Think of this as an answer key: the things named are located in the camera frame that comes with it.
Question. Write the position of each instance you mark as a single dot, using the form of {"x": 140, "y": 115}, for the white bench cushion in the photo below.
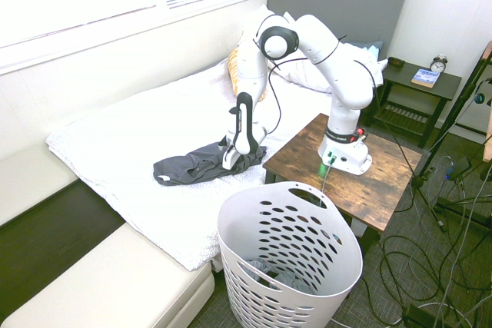
{"x": 107, "y": 285}
{"x": 30, "y": 186}

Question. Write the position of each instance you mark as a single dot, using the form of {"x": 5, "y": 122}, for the grey clothes pile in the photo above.
{"x": 288, "y": 281}

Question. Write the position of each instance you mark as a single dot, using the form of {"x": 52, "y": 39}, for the wooden board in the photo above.
{"x": 488, "y": 113}

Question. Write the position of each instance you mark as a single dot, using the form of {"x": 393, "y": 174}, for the black nightstand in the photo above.
{"x": 446, "y": 86}

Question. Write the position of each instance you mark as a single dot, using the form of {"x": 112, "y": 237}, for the black camera tripod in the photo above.
{"x": 467, "y": 90}

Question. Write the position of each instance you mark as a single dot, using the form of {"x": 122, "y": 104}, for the yellow patterned pillow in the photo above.
{"x": 232, "y": 70}

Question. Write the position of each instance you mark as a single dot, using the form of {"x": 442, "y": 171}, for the rustic wooden side table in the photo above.
{"x": 376, "y": 186}

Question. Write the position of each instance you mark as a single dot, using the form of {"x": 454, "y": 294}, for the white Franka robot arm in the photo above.
{"x": 346, "y": 86}

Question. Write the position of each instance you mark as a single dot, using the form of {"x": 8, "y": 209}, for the crumpled white sheet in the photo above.
{"x": 378, "y": 70}

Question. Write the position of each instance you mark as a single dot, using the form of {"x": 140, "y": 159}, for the blue paperback book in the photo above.
{"x": 426, "y": 78}

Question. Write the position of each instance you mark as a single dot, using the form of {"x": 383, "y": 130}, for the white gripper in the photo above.
{"x": 230, "y": 159}

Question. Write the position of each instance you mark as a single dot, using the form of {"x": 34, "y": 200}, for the black power brick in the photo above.
{"x": 419, "y": 316}

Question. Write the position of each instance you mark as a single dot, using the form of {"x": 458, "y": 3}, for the blue pillow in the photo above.
{"x": 374, "y": 49}

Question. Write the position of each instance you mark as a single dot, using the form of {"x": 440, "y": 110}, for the black alarm clock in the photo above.
{"x": 439, "y": 65}

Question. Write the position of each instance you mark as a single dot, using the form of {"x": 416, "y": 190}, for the dark grey shirt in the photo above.
{"x": 180, "y": 168}

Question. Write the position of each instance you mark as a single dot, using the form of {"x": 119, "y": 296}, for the white perforated laundry basket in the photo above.
{"x": 269, "y": 194}

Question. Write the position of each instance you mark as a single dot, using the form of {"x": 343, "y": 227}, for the black power adapter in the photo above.
{"x": 459, "y": 166}

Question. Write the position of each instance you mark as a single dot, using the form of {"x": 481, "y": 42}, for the white bed mattress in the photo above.
{"x": 146, "y": 159}

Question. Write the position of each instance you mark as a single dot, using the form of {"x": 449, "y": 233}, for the black metal stand foot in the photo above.
{"x": 461, "y": 209}

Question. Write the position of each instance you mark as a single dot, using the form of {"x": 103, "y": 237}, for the grey bed headboard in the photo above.
{"x": 346, "y": 5}

